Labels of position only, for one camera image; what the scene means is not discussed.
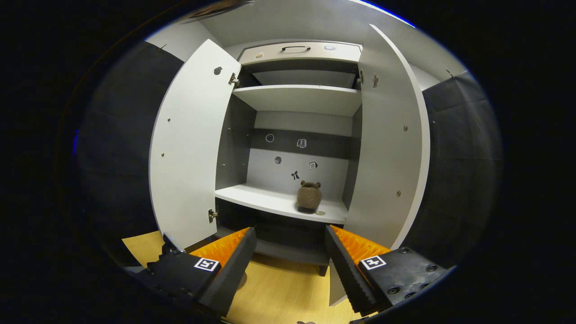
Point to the brown fuzzy shoe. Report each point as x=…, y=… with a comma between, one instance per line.
x=309, y=198

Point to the beige cabinet drawer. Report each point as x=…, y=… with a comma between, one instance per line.
x=315, y=55

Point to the white cabinet door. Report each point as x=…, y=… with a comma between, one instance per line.
x=189, y=148
x=391, y=148

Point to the black backdrop cloth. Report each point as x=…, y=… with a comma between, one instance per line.
x=117, y=157
x=463, y=157

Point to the white shoe cabinet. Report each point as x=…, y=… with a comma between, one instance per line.
x=279, y=202

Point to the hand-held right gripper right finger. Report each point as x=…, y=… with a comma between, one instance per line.
x=348, y=274

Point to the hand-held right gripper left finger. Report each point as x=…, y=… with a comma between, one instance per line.
x=231, y=274

